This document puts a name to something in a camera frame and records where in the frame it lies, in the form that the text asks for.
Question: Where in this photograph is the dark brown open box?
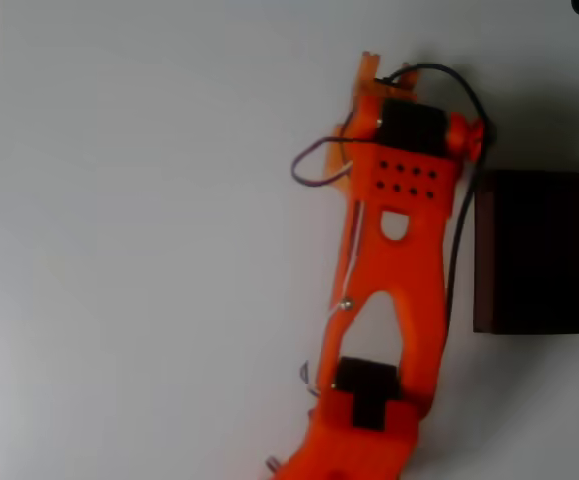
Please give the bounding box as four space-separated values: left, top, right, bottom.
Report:
471 169 579 336

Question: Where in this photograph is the purple looped wire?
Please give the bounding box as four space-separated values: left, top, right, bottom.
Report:
290 135 356 187

